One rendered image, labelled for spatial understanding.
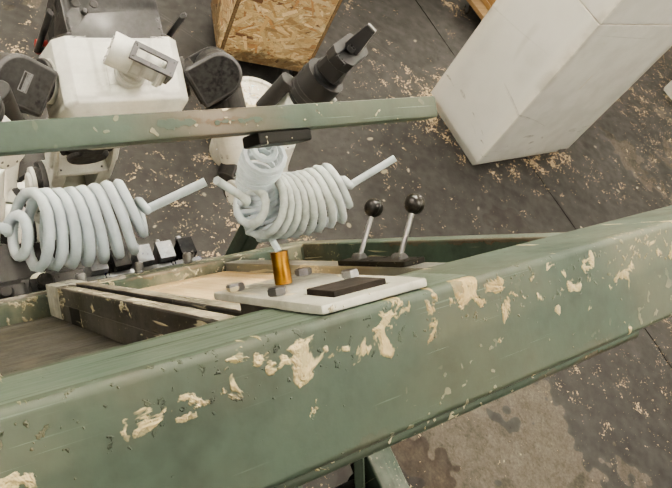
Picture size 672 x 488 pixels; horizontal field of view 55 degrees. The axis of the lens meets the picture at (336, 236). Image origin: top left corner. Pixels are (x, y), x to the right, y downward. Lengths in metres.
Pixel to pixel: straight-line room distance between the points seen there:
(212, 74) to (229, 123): 0.98
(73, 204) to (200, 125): 0.11
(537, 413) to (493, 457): 0.37
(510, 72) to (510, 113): 0.22
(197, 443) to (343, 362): 0.11
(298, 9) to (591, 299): 2.87
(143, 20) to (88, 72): 0.17
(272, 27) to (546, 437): 2.35
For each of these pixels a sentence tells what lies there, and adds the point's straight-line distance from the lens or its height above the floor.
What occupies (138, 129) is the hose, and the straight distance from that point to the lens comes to 0.48.
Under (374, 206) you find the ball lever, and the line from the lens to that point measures 1.25.
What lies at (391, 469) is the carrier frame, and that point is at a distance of 1.80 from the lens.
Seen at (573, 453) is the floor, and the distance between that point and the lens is 3.31.
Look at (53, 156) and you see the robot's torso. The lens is 1.81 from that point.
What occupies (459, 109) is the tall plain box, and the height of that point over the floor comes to 0.17.
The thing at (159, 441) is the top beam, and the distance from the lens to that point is 0.41.
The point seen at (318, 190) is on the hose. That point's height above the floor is 1.89.
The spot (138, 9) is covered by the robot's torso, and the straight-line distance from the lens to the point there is 1.51.
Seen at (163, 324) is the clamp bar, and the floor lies 1.56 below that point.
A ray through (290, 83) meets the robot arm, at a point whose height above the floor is 1.47.
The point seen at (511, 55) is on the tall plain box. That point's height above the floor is 0.64.
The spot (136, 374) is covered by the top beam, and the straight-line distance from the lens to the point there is 0.40.
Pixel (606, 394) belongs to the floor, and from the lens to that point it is 3.61.
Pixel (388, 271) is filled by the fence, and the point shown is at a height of 1.48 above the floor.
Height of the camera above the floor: 2.31
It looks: 48 degrees down
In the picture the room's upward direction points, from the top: 36 degrees clockwise
